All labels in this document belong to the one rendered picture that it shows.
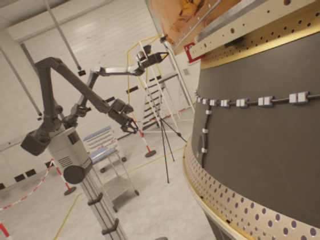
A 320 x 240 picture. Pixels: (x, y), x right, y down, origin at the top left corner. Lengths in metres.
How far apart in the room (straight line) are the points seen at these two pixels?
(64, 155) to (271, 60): 1.40
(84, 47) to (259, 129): 8.12
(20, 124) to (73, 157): 7.95
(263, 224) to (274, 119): 0.27
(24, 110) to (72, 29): 3.52
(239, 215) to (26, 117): 9.00
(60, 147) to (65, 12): 7.31
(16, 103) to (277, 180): 9.22
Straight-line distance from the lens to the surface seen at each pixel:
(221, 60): 0.82
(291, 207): 0.63
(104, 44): 8.42
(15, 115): 9.54
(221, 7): 0.85
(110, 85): 8.27
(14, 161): 10.03
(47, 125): 1.43
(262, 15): 0.63
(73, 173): 1.68
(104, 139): 5.37
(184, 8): 1.09
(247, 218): 0.71
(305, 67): 0.60
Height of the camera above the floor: 1.66
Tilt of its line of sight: 11 degrees down
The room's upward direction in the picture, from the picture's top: 25 degrees counter-clockwise
